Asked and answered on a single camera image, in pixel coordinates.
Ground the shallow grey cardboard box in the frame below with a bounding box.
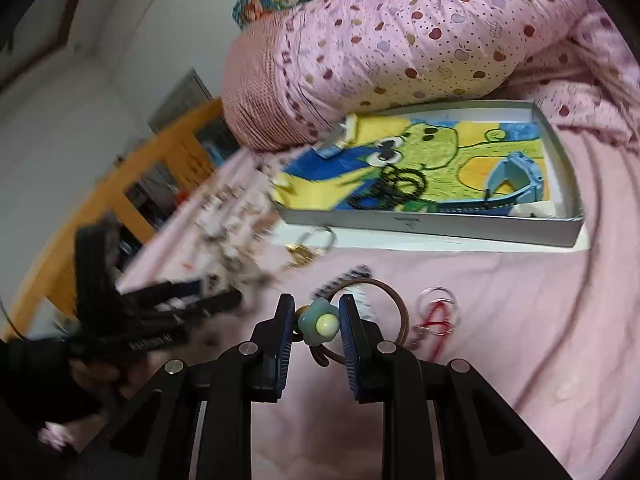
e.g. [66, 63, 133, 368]
[272, 100, 586, 249]

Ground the rolled pink apple-print quilt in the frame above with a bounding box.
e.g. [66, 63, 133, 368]
[220, 0, 640, 154]

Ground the gold charm key ring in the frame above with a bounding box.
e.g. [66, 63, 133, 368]
[284, 226, 337, 272]

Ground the red cord with clear ring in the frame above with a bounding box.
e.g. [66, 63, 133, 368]
[410, 286, 454, 361]

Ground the wooden bed frame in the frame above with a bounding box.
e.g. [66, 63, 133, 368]
[0, 97, 227, 342]

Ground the person's left forearm dark sleeve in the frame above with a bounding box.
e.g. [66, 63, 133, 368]
[0, 339, 103, 480]

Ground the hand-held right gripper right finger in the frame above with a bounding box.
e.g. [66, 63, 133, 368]
[338, 293, 576, 480]

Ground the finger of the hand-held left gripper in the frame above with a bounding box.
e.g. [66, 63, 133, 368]
[117, 280, 203, 311]
[150, 291, 244, 326]

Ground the grey door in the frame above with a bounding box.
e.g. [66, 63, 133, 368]
[149, 67, 217, 132]

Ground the black comb hair clip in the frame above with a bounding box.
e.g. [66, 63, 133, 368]
[314, 265, 375, 303]

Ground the cartoon dinosaur drawing paper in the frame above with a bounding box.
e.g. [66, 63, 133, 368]
[272, 112, 553, 218]

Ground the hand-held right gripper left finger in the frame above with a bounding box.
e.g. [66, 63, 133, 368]
[75, 293, 296, 480]

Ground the flower hair tie brown elastic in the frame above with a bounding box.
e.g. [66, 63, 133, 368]
[292, 280, 408, 368]

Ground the black beaded bracelet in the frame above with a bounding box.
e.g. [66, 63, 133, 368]
[349, 164, 429, 212]

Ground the person's left hand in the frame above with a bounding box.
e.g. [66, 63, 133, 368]
[70, 358, 151, 401]

